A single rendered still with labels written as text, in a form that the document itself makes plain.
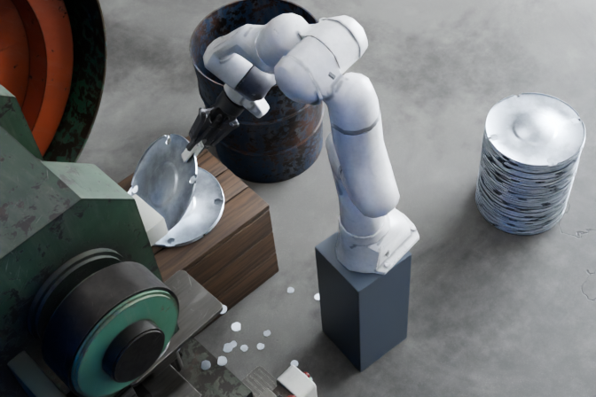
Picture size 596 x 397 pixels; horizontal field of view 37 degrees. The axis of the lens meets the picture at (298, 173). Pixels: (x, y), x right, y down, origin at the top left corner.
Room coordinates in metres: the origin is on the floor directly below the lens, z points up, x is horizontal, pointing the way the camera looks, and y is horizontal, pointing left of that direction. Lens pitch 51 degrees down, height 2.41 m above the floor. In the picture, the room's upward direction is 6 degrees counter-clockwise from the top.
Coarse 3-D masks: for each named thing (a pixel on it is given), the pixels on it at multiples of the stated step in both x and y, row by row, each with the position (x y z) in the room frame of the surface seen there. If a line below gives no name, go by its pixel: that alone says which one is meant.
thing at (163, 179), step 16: (160, 144) 1.70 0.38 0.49; (176, 144) 1.66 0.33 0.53; (144, 160) 1.69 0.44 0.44; (160, 160) 1.65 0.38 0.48; (176, 160) 1.62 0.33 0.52; (192, 160) 1.58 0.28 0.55; (144, 176) 1.65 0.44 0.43; (160, 176) 1.60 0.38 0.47; (176, 176) 1.57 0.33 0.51; (144, 192) 1.60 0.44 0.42; (160, 192) 1.56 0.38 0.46; (176, 192) 1.53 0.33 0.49; (192, 192) 1.49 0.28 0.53; (160, 208) 1.52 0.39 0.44; (176, 208) 1.48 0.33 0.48
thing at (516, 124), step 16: (512, 96) 1.88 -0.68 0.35; (528, 96) 1.87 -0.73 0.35; (544, 96) 1.86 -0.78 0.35; (496, 112) 1.82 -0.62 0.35; (512, 112) 1.81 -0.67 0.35; (528, 112) 1.81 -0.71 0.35; (544, 112) 1.80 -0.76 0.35; (560, 112) 1.79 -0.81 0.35; (576, 112) 1.78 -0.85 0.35; (496, 128) 1.75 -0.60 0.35; (512, 128) 1.75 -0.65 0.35; (528, 128) 1.73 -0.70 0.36; (544, 128) 1.73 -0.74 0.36; (560, 128) 1.73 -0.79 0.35; (576, 128) 1.72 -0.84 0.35; (496, 144) 1.69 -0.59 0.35; (512, 144) 1.69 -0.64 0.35; (528, 144) 1.68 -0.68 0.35; (544, 144) 1.67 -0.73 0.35; (560, 144) 1.67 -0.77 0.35; (576, 144) 1.66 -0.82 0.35; (528, 160) 1.62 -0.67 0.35; (544, 160) 1.61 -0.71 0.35; (560, 160) 1.61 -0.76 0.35
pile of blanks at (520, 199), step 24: (480, 168) 1.75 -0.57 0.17; (504, 168) 1.64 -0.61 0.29; (528, 168) 1.60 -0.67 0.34; (552, 168) 1.59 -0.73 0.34; (576, 168) 1.68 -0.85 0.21; (480, 192) 1.72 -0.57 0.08; (504, 192) 1.63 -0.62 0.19; (528, 192) 1.60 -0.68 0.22; (552, 192) 1.60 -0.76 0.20; (504, 216) 1.62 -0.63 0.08; (528, 216) 1.60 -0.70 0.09; (552, 216) 1.60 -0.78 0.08
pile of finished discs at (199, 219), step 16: (192, 176) 1.68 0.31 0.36; (208, 176) 1.68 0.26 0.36; (128, 192) 1.64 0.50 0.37; (208, 192) 1.62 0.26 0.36; (192, 208) 1.56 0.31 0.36; (208, 208) 1.56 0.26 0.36; (176, 224) 1.52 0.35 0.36; (192, 224) 1.51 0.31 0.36; (208, 224) 1.50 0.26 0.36; (160, 240) 1.47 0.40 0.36; (176, 240) 1.46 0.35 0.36; (192, 240) 1.46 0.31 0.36
